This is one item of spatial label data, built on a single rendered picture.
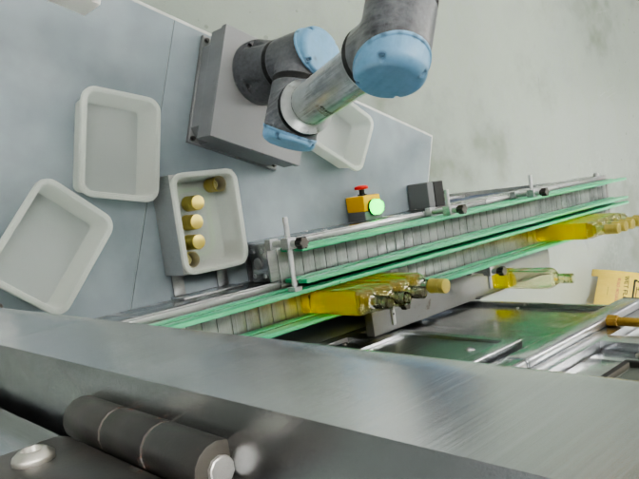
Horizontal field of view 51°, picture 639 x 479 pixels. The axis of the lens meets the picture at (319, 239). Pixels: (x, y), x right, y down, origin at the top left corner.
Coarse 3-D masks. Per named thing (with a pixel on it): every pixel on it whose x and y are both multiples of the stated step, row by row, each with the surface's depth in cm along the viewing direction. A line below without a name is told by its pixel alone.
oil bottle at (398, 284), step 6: (354, 282) 162; (360, 282) 161; (366, 282) 159; (372, 282) 158; (378, 282) 156; (384, 282) 155; (390, 282) 154; (396, 282) 153; (402, 282) 154; (408, 282) 155; (396, 288) 153; (402, 288) 153
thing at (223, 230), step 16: (176, 176) 143; (192, 176) 146; (208, 176) 150; (224, 176) 154; (176, 192) 143; (192, 192) 154; (224, 192) 156; (176, 208) 143; (208, 208) 156; (224, 208) 157; (240, 208) 154; (176, 224) 143; (208, 224) 156; (224, 224) 157; (240, 224) 154; (208, 240) 156; (224, 240) 158; (240, 240) 155; (208, 256) 156; (224, 256) 159; (240, 256) 155; (192, 272) 145
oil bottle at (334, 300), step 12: (324, 288) 157; (336, 288) 154; (348, 288) 152; (360, 288) 149; (372, 288) 148; (312, 300) 157; (324, 300) 154; (336, 300) 151; (348, 300) 148; (360, 300) 145; (312, 312) 158; (324, 312) 154; (336, 312) 151; (348, 312) 148; (360, 312) 146; (372, 312) 147
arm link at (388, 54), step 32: (384, 0) 100; (416, 0) 100; (352, 32) 106; (384, 32) 98; (416, 32) 99; (352, 64) 106; (384, 64) 99; (416, 64) 99; (288, 96) 133; (320, 96) 122; (352, 96) 117; (384, 96) 108; (288, 128) 135; (320, 128) 136
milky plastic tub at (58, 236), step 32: (32, 192) 124; (64, 192) 128; (32, 224) 131; (64, 224) 135; (96, 224) 137; (0, 256) 127; (32, 256) 131; (64, 256) 135; (96, 256) 132; (32, 288) 130; (64, 288) 131
